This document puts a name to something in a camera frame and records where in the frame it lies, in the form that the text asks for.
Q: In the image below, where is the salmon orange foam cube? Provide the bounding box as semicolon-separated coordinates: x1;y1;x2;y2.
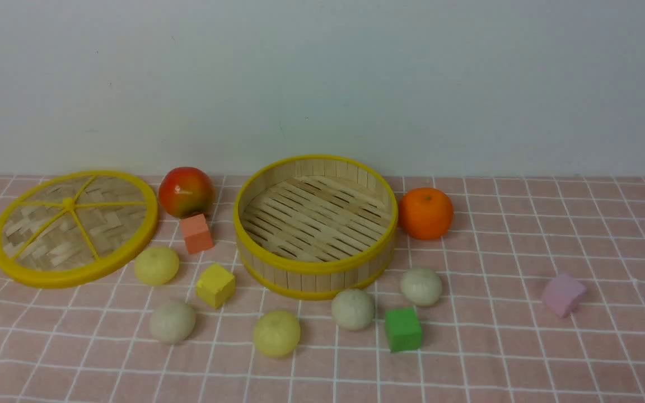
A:
180;214;214;255

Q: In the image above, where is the green foam cube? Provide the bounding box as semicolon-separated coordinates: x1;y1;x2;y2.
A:
385;307;423;353

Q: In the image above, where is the orange fruit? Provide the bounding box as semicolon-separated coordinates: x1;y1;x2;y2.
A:
399;187;455;241

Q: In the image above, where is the red yellow apple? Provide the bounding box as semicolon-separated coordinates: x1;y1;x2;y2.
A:
158;166;217;219

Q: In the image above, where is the yellow bun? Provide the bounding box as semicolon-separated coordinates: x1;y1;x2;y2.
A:
253;310;301;358
133;246;180;286

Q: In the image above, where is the pink foam block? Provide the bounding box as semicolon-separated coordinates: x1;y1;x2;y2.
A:
541;273;588;318

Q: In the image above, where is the pink checked tablecloth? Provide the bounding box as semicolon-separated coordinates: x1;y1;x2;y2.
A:
0;175;645;402

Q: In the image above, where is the bamboo steamer lid yellow rim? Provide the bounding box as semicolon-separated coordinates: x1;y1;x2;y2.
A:
0;170;158;289

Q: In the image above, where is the yellow foam cube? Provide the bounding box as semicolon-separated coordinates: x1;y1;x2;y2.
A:
195;264;236;310

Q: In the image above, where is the bamboo steamer tray yellow rim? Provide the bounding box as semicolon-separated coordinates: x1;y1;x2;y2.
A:
233;154;399;300

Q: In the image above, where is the white bun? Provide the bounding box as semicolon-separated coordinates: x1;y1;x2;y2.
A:
400;268;443;307
331;288;375;331
149;300;197;345

